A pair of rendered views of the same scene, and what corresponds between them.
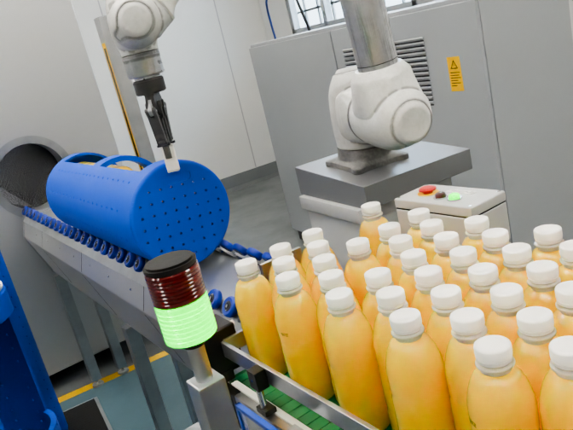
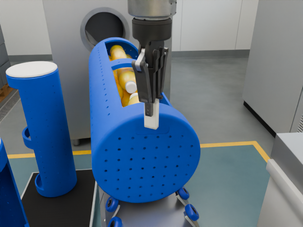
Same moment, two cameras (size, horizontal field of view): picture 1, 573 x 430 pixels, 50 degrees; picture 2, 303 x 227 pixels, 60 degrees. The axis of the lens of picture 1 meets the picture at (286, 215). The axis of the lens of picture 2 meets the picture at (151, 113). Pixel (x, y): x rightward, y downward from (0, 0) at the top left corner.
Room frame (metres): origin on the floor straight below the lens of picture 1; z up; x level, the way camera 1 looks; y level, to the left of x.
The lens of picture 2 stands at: (1.07, 0.08, 1.52)
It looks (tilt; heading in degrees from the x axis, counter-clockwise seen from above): 28 degrees down; 19
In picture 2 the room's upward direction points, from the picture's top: straight up
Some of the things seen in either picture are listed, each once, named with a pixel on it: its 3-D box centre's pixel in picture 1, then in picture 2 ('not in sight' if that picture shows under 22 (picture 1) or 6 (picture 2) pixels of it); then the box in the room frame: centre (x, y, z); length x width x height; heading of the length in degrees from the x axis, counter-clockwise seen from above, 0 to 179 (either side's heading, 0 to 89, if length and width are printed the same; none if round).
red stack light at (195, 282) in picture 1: (175, 282); not in sight; (0.69, 0.15, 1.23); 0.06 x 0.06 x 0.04
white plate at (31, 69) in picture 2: not in sight; (32, 69); (2.25, 1.22, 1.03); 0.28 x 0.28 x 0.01
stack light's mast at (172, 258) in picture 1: (187, 320); not in sight; (0.69, 0.15, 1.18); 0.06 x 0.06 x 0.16
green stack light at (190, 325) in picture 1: (186, 316); not in sight; (0.69, 0.15, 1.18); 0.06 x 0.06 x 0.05
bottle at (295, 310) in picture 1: (303, 339); not in sight; (0.91, 0.02, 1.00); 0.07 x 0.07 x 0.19
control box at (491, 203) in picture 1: (450, 217); not in sight; (1.18, -0.32, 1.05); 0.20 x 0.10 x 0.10; 31
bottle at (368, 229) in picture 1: (381, 258); not in sight; (1.18, -0.17, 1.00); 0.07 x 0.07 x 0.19
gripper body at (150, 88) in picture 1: (152, 95); (151, 42); (1.56, 0.25, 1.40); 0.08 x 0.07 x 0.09; 174
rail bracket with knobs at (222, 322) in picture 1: (217, 348); not in sight; (1.06, 0.18, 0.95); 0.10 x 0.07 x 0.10; 121
